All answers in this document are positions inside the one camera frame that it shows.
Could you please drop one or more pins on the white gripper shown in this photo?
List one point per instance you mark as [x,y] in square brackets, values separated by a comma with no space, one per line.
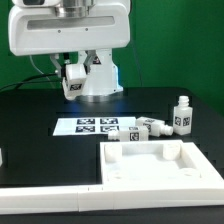
[38,30]

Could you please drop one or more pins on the white square table top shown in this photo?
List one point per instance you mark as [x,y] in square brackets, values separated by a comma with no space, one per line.
[155,162]

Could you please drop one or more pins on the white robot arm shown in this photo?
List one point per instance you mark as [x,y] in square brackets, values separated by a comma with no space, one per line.
[102,81]

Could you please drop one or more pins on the sheet with marker tags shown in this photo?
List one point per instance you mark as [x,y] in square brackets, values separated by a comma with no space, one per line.
[90,125]

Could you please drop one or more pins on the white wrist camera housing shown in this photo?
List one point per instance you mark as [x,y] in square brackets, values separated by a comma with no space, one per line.
[36,3]

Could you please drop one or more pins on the white L-shaped fixture frame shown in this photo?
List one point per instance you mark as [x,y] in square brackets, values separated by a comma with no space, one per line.
[108,197]

